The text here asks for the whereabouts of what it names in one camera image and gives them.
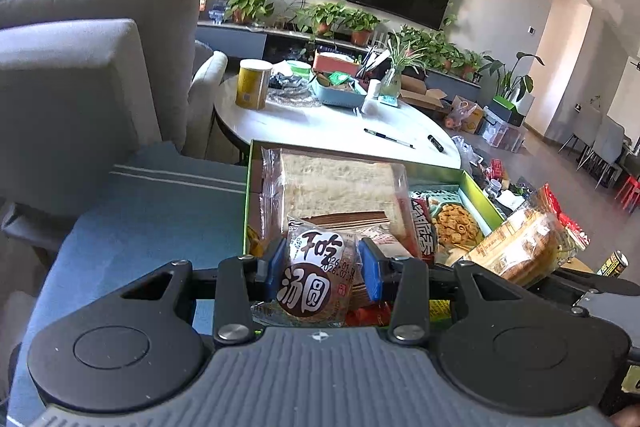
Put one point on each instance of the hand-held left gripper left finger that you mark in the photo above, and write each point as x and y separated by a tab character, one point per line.
275	264

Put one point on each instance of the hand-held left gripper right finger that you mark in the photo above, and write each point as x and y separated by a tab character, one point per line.
371	274

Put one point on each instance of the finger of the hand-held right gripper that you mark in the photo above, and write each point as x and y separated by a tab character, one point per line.
570	281

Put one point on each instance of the yellow red chip bag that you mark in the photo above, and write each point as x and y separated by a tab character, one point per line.
256	243

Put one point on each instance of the round brown pastry packet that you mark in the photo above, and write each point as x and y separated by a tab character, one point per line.
310	277

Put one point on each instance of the clear bag of golden buns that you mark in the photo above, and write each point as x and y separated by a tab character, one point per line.
520	244

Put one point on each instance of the red black snack packet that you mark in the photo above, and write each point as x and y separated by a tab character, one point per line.
424	232

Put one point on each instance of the yellow green snack packet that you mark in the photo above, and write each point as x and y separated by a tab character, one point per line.
441	311

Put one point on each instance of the sliced bread packet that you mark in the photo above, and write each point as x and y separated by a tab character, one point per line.
335	187

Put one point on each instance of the green yellow snack bag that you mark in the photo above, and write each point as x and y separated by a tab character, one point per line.
457	222

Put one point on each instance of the green cardboard box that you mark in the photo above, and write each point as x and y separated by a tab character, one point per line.
480	199

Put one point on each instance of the round wooden side table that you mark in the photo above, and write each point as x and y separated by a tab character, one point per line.
580	264

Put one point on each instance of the yellow black can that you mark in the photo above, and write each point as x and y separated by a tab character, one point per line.
614	263

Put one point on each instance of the red plastic stool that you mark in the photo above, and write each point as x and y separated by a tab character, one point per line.
629	192

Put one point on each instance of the dark marble round table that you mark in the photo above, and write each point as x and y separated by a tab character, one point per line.
505	187

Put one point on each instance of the blue striped tablecloth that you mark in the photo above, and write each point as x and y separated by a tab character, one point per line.
150	217

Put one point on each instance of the grey dining chair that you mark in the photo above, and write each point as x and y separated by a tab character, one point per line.
582	132
607	152

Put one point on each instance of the pen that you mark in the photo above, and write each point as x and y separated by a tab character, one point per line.
390	138

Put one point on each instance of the black lighter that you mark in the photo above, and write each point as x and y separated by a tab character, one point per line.
435	143

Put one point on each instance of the white round coffee table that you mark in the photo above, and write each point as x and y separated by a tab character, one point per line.
320	124

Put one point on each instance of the clear storage bin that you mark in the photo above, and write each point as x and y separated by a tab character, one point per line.
502	132

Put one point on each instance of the teal small packet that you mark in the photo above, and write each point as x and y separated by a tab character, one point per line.
390	100

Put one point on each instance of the small white bottle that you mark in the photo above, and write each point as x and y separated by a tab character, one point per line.
372	94

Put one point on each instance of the blue plastic basket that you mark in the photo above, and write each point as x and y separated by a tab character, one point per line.
340	96

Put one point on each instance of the yellow canister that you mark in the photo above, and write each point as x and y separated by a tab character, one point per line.
254	84

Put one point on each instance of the small green black box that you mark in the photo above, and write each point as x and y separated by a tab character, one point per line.
507	109

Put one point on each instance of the plastic bag with red fruit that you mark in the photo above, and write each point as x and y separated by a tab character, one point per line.
465	114

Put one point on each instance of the open cardboard box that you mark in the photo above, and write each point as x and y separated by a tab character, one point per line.
420	94

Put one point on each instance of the green white packet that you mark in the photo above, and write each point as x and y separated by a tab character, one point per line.
299	69

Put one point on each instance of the spider plant in glass vase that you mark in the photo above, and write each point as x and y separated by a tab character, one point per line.
397	67

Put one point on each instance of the pink red box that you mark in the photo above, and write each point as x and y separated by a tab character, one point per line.
332	63

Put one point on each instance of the large leaf plant white pot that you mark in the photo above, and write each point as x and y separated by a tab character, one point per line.
510	79

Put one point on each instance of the potted green plant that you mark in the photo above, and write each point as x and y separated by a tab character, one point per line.
245	2
467	62
430	47
362	24
320	19

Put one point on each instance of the grey sofa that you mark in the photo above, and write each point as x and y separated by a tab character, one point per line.
85	82

